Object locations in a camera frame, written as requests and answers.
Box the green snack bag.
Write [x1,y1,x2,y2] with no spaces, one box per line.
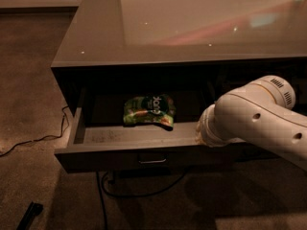
[123,94,176,128]

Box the grey drawer cabinet counter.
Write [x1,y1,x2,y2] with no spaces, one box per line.
[51,0,307,177]

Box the thick black floor cable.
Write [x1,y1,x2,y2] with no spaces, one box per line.
[94,170,188,230]

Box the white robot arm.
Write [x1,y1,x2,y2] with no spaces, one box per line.
[196,76,307,171]

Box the thin black floor cable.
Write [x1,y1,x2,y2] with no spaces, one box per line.
[0,104,73,158]

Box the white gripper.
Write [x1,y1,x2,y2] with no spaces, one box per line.
[196,104,227,148]

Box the black bar on floor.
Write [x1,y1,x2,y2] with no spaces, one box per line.
[16,202,43,230]

